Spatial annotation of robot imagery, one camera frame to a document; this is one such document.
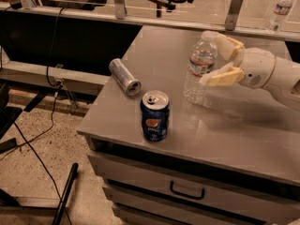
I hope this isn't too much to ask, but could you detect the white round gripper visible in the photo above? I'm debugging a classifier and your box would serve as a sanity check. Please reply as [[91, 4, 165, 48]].
[[199, 33, 276, 89]]

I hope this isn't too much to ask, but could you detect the clear plastic water bottle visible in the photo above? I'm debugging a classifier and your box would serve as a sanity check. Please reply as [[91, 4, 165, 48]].
[[184, 31, 218, 105]]

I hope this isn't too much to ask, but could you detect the silver blue energy drink can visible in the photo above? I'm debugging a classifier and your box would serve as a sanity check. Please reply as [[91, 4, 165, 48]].
[[109, 58, 142, 97]]

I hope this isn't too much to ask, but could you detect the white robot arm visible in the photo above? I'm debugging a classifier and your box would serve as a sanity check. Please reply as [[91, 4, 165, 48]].
[[200, 31, 300, 111]]

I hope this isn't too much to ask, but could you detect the background water bottle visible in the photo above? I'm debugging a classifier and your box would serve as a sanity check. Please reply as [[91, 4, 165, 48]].
[[266, 0, 294, 34]]

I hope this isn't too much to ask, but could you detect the blue Pepsi can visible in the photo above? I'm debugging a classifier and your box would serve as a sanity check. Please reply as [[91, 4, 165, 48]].
[[140, 90, 170, 143]]

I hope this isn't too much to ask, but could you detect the black pole on floor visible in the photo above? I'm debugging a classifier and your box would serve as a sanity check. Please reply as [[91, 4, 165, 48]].
[[52, 163, 79, 225]]

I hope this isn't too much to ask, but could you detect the metal bracket post centre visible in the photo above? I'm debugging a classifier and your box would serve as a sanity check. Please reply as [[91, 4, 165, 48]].
[[114, 0, 127, 19]]

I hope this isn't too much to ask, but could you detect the black drawer handle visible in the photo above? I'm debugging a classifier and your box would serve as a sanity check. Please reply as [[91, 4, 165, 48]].
[[169, 181, 205, 201]]

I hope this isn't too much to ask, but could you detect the black hanging cable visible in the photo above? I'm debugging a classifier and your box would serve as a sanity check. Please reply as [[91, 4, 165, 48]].
[[45, 7, 68, 89]]

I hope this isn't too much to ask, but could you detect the black floor cable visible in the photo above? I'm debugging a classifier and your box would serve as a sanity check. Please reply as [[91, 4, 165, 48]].
[[0, 91, 73, 225]]

